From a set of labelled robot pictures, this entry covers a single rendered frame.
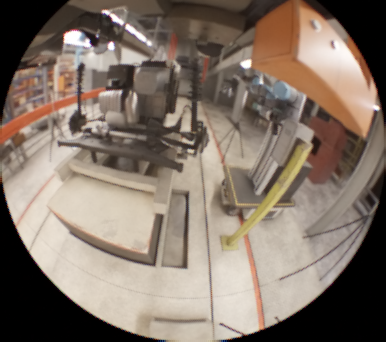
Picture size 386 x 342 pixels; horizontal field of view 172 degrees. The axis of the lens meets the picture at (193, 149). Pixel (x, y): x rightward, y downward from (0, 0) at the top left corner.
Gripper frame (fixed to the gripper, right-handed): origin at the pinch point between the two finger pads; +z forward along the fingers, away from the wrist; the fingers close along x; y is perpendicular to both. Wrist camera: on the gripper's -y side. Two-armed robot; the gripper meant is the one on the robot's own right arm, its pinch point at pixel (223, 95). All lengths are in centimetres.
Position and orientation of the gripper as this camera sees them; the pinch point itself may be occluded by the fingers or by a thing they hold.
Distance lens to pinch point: 126.8
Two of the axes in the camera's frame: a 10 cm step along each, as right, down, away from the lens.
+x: -4.5, -5.5, 7.0
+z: -5.4, 8.0, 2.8
